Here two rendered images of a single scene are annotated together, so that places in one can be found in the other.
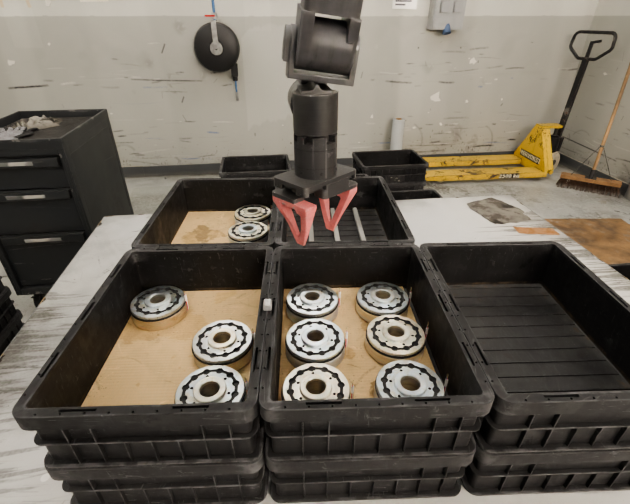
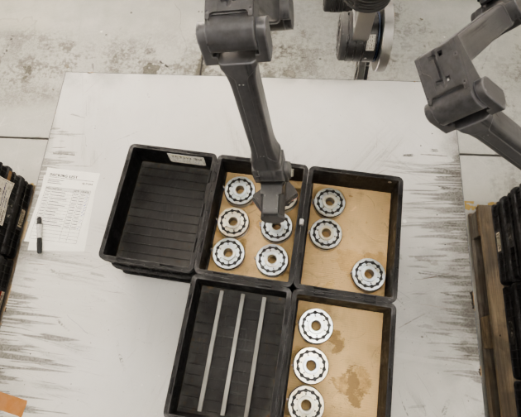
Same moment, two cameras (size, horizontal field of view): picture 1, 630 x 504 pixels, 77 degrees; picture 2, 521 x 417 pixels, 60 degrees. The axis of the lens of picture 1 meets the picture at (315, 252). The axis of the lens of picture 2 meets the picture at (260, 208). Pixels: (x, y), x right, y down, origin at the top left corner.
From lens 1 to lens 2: 1.31 m
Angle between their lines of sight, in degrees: 79
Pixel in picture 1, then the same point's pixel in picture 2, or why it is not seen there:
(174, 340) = (354, 250)
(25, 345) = (464, 316)
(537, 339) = (155, 216)
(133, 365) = (372, 235)
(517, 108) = not seen: outside the picture
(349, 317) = (250, 251)
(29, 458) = (417, 232)
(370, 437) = not seen: hidden behind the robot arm
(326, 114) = not seen: hidden behind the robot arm
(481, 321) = (175, 235)
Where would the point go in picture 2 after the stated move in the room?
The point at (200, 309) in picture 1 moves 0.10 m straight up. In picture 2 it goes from (342, 275) to (346, 268)
